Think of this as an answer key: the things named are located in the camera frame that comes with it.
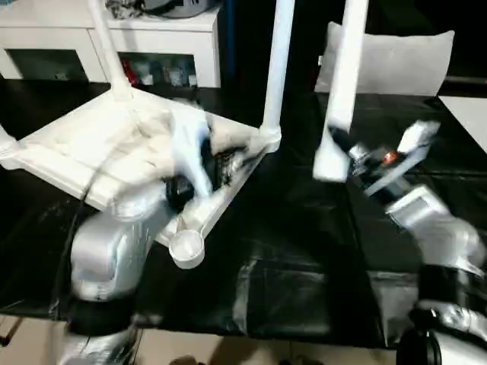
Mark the white plastic table leg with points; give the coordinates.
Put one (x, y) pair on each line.
(110, 49)
(342, 95)
(277, 57)
(7, 146)

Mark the white plastic table top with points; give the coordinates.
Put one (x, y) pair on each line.
(76, 144)

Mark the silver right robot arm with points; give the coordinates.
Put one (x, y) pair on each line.
(437, 228)

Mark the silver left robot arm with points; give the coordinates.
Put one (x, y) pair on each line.
(99, 247)

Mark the grey pillow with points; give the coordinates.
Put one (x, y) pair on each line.
(399, 64)

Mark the white flat board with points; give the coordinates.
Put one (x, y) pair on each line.
(468, 118)

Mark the black mat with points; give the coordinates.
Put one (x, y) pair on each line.
(304, 247)

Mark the black case with gold label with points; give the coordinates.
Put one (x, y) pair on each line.
(247, 45)

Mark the white glass-door cabinet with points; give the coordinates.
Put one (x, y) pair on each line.
(57, 34)

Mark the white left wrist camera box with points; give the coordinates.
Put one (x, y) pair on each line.
(190, 144)

